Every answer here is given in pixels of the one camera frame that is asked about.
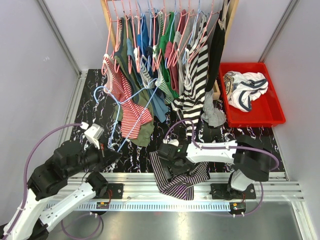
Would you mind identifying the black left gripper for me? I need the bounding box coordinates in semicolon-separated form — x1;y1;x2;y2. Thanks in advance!
65;138;122;178

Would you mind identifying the purple black striped tank top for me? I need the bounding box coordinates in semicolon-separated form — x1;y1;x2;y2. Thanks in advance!
149;151;210;201

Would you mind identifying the white navy-trimmed tank top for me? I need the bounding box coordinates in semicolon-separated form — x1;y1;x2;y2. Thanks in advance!
223;71;269;113

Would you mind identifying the pink wire hanger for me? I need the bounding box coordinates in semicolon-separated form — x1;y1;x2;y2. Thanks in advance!
187;1;221;63

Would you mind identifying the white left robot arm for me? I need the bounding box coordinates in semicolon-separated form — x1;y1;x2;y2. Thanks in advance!
0;140;121;240

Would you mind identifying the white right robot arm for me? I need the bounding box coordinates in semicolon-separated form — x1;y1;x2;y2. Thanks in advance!
150;136;274;201

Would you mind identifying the light blue tank top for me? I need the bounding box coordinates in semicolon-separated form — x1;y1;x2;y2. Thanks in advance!
126;38;169;123

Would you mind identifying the black white wide-striped top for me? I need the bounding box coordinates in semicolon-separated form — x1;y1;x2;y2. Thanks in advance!
171;17;209;137

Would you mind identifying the grey tank top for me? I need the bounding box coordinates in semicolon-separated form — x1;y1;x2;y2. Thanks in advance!
172;29;227;127

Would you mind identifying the red white striped tank top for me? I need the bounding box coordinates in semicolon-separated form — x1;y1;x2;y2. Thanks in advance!
103;54;153;146

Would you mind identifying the green white striped tank top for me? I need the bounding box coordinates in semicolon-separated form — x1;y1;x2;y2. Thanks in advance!
152;11;174;105

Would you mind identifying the maroon tank top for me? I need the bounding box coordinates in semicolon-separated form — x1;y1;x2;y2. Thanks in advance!
167;9;186;95

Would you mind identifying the olive green tank top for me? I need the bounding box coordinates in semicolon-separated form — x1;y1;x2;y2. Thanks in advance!
110;17;154;147

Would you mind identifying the red plastic bin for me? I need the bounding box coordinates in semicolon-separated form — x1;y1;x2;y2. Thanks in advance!
218;62;286;128

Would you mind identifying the black garment on rack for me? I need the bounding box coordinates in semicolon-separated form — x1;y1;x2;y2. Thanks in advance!
205;0;230;92

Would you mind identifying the wooden clothes rack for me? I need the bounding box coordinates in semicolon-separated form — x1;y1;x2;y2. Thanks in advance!
100;0;239;90

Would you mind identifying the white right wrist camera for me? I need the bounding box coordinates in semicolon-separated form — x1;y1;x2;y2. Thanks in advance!
163;139;179;147

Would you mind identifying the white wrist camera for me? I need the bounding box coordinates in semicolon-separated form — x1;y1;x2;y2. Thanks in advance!
80;122;104;150
163;139;179;147

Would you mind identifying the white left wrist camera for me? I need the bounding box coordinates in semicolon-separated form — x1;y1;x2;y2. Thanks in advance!
80;122;104;150

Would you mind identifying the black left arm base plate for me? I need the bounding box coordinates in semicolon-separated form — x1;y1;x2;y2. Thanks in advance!
98;183;124;200

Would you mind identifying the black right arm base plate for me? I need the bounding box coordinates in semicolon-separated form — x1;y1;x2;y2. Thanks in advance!
210;183;257;201

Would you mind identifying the white slotted cable duct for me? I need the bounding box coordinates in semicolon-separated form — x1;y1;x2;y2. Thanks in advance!
76;201;231;212

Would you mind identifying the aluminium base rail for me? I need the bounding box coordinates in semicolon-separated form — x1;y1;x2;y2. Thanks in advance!
49;172;306;204

